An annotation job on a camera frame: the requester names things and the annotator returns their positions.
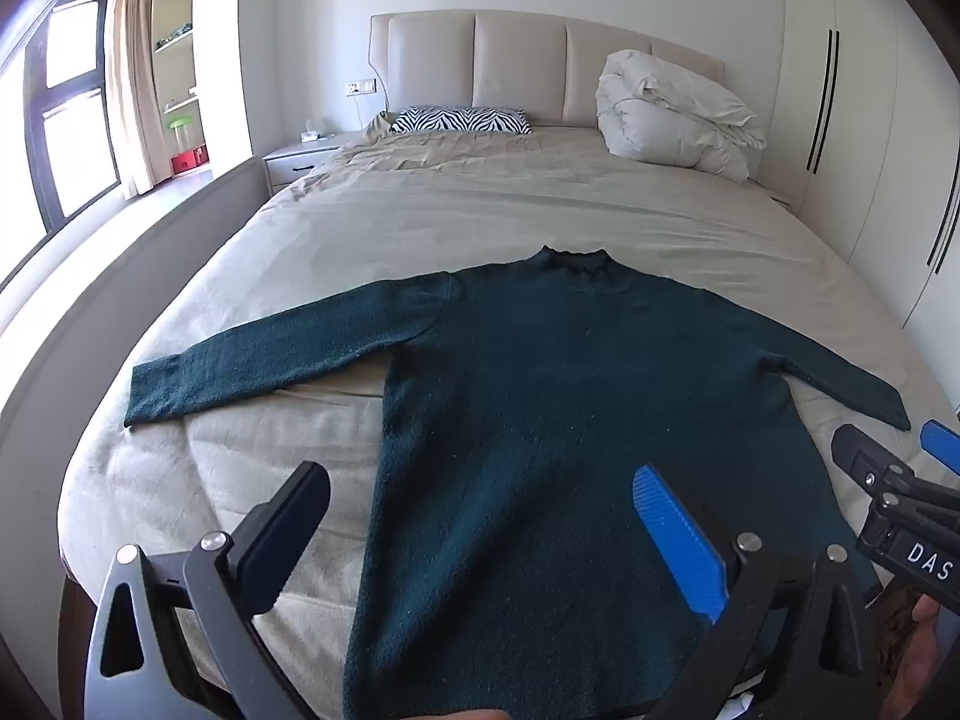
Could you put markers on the dark teal knit sweater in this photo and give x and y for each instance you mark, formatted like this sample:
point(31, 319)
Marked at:
point(506, 567)

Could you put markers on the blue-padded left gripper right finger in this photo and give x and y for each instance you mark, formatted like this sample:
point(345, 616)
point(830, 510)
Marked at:
point(698, 569)

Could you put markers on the black framed window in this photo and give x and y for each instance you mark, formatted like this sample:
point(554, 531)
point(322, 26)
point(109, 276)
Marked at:
point(71, 157)

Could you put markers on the beige padded headboard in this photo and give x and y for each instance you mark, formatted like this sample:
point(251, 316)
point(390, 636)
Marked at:
point(546, 65)

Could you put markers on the beige bed sheet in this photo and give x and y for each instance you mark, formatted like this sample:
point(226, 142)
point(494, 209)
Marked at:
point(394, 207)

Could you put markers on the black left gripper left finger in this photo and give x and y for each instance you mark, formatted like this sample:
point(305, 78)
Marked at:
point(270, 540)

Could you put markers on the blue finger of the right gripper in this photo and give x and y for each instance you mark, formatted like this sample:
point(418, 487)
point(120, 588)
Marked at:
point(942, 443)

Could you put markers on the green lamp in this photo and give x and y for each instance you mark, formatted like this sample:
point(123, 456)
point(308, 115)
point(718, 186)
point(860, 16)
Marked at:
point(182, 130)

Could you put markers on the wall socket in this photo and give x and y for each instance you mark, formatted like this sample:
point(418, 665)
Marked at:
point(363, 87)

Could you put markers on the person's right hand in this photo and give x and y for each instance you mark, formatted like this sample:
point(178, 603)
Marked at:
point(909, 653)

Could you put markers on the folded white duvet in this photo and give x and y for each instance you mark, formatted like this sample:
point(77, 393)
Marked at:
point(653, 111)

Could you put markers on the zebra print pillow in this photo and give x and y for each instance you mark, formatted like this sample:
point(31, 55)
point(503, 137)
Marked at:
point(461, 119)

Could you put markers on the red box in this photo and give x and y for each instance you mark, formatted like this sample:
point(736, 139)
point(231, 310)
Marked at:
point(189, 160)

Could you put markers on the beige curtain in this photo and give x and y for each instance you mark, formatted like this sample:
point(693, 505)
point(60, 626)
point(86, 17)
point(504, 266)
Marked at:
point(133, 114)

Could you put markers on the grey nightstand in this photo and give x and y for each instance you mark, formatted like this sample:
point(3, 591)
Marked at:
point(289, 163)

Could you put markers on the white wardrobe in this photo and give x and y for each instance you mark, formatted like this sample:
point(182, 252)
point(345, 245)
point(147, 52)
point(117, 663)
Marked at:
point(863, 147)

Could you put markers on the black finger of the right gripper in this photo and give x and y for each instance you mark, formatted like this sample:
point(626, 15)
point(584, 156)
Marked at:
point(872, 467)

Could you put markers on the white wall shelf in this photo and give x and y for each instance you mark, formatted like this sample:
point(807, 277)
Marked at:
point(172, 35)

